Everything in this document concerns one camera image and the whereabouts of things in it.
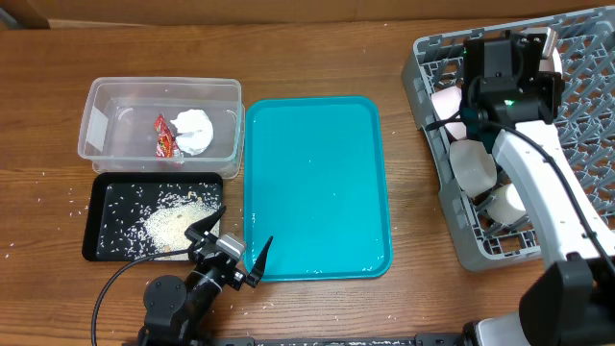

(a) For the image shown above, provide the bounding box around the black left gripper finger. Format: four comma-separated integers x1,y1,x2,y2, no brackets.
184,206,227,240
247,236,273,287

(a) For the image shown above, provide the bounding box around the large white plate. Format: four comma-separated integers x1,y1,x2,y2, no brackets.
539,48,563,75

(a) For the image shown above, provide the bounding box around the red snack wrapper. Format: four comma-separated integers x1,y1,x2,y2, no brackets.
154,113,184,159

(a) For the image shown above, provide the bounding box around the white napkin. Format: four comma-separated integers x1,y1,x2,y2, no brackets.
171,110,213,156

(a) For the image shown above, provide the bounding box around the pink bowl with rice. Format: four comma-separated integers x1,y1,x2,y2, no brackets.
430,86,466,140

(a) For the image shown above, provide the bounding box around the grey white bowl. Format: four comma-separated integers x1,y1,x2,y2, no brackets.
449,139,497,198

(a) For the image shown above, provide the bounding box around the white paper cup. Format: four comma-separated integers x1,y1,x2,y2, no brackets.
486,184,526,225

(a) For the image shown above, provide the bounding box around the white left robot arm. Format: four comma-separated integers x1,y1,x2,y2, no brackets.
137,207,273,345

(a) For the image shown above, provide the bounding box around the grey dishwasher rack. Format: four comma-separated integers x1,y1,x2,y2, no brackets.
402,6,614,271

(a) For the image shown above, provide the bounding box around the black rectangular tray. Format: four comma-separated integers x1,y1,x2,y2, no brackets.
82,172,223,261

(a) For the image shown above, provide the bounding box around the clear plastic bin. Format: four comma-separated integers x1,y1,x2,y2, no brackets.
78,77,245,179

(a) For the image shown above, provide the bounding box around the teal plastic tray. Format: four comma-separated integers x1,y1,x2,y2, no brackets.
243,96,393,282

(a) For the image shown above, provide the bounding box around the black rail at bottom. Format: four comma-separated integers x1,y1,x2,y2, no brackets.
190,333,474,346

